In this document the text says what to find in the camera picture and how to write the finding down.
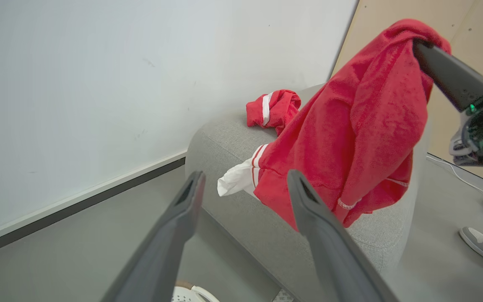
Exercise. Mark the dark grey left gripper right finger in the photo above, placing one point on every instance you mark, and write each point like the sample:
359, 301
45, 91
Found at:
329, 247

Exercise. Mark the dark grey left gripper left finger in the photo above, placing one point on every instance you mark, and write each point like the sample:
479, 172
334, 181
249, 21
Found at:
162, 247

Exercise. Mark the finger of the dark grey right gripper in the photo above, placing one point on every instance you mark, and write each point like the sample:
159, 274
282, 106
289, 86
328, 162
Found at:
451, 75

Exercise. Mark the red garment with white trim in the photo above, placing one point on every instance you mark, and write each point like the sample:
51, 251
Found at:
350, 134

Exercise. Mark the white plastic laundry basket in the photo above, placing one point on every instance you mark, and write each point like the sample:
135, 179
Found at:
191, 292

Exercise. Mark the grey fabric sofa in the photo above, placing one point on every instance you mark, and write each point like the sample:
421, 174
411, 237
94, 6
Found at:
266, 235

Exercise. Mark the white and black baseboard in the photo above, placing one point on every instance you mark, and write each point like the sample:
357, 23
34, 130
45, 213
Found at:
78, 205

